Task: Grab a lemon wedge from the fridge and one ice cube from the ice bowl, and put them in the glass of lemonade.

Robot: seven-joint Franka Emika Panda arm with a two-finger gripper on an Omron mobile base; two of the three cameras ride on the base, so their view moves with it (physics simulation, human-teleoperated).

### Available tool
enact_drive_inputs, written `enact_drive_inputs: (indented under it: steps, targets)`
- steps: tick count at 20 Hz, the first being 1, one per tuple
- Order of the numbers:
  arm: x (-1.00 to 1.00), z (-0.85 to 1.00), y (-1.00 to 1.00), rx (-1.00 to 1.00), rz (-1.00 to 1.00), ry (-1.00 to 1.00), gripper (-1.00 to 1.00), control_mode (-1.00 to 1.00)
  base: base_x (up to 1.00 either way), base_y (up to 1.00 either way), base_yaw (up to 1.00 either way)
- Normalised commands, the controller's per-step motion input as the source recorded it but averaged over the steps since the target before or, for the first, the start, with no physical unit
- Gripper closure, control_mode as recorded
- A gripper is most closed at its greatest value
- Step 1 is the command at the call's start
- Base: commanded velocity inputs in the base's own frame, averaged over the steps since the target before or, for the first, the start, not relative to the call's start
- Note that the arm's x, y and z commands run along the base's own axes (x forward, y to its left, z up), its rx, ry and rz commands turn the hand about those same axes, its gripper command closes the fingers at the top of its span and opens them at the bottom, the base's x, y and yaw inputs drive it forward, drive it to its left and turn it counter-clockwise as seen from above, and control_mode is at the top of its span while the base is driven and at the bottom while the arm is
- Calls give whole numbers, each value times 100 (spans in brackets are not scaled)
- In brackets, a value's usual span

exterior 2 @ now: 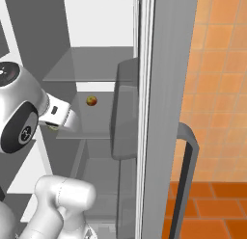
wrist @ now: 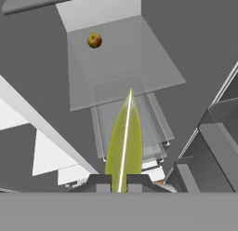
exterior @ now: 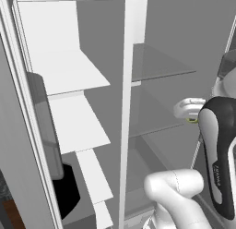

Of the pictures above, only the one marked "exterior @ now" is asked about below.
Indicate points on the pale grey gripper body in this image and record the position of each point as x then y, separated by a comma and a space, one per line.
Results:
188, 107

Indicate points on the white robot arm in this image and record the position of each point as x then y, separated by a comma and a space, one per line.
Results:
181, 195

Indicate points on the glass fridge shelf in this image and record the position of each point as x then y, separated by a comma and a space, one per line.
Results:
153, 115
153, 65

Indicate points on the narrow white fridge shelf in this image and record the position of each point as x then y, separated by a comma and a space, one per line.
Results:
93, 177

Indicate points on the dark door dispenser housing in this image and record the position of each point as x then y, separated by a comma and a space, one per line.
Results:
49, 137

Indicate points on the grey open fridge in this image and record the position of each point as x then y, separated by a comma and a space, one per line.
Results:
101, 35

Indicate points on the large white fridge shelf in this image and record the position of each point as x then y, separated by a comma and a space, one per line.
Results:
67, 63

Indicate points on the small white fridge shelf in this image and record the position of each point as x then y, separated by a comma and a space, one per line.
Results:
103, 215

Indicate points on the grey fridge door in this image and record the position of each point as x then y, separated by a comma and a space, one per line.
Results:
15, 140

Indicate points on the white fridge divider post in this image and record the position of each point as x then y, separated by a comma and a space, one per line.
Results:
130, 85

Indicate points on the medium white fridge shelf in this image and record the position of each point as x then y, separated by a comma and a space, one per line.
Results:
80, 125

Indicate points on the clear fridge drawer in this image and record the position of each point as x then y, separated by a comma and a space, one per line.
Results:
135, 177

